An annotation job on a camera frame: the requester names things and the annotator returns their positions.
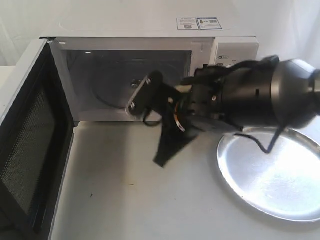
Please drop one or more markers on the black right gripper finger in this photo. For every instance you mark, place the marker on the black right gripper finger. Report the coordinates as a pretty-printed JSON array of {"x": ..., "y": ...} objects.
[{"x": 173, "y": 139}]

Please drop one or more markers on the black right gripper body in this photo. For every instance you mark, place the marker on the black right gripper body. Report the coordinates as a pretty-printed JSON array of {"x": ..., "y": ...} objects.
[{"x": 195, "y": 106}]

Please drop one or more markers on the silver metal plate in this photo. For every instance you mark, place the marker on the silver metal plate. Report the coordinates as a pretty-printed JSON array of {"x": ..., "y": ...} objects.
[{"x": 284, "y": 184}]

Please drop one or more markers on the white microwave door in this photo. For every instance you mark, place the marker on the white microwave door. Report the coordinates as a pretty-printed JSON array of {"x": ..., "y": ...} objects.
[{"x": 36, "y": 134}]

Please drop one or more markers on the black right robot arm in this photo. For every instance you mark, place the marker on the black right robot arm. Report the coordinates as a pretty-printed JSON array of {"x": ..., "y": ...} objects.
[{"x": 225, "y": 100}]

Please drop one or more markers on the white microwave oven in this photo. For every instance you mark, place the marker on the white microwave oven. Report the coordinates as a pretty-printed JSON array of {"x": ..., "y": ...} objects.
[{"x": 104, "y": 48}]

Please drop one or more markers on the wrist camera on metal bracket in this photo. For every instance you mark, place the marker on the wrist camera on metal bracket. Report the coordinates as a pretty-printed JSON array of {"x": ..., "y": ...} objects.
[{"x": 139, "y": 104}]

